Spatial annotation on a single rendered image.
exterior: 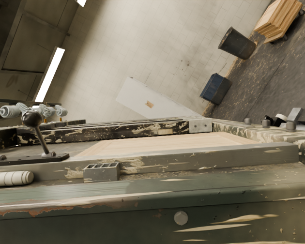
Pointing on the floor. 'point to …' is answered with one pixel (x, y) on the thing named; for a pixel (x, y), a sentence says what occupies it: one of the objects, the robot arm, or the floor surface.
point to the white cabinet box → (150, 101)
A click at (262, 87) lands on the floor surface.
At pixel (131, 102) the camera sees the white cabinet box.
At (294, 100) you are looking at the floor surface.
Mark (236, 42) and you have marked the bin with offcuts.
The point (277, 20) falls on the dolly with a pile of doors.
